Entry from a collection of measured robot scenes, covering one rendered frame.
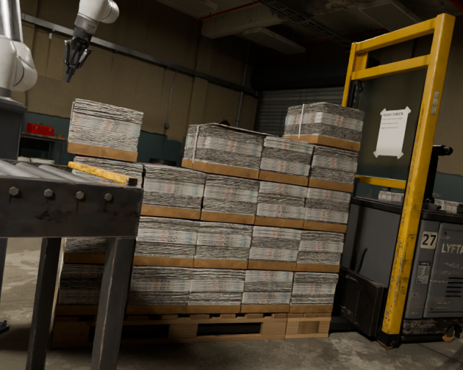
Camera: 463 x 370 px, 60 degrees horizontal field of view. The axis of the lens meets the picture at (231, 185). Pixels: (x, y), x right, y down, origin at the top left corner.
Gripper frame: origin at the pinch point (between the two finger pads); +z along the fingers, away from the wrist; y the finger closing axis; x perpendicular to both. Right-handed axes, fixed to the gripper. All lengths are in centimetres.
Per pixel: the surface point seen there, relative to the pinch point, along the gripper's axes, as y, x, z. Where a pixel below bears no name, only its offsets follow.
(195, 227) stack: 45, -67, 40
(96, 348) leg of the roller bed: -38, -113, 44
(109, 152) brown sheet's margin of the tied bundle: 8.3, -34.7, 21.1
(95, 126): 2.4, -27.3, 13.4
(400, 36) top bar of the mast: 146, -72, -94
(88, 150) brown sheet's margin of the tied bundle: 1.0, -30.5, 23.1
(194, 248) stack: 46, -70, 50
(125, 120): 12.0, -32.0, 6.6
